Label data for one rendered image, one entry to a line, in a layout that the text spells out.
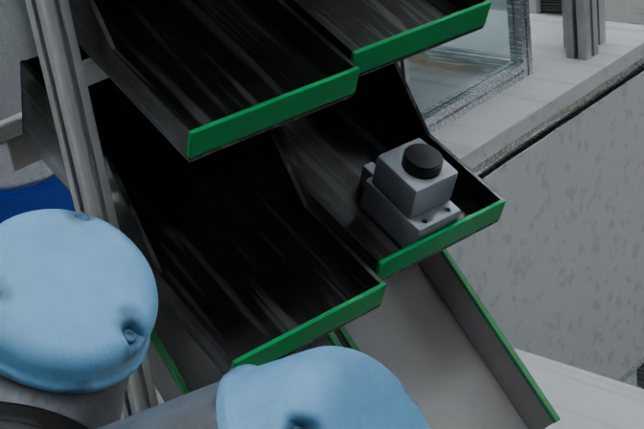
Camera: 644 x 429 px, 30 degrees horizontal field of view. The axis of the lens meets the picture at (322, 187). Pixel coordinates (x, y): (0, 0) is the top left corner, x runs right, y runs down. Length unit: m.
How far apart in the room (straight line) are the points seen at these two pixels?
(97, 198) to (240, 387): 0.48
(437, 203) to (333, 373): 0.58
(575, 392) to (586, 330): 1.07
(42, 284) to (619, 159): 1.98
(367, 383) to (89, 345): 0.14
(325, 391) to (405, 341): 0.70
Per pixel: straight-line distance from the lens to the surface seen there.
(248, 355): 0.79
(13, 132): 0.98
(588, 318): 2.40
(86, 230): 0.47
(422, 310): 1.05
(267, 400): 0.33
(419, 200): 0.88
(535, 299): 2.20
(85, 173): 0.80
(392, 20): 0.88
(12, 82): 1.62
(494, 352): 1.04
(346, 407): 0.33
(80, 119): 0.80
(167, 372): 0.89
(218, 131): 0.72
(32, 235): 0.46
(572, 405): 1.31
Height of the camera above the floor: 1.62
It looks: 24 degrees down
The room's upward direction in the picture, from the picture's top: 8 degrees counter-clockwise
